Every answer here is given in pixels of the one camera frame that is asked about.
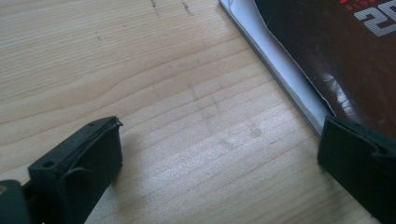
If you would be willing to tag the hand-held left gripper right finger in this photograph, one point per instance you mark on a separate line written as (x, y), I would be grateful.
(358, 161)

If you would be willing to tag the dark glossy magazine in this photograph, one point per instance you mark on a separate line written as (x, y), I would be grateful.
(330, 46)

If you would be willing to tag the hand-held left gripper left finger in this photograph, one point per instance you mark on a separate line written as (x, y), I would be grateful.
(81, 165)

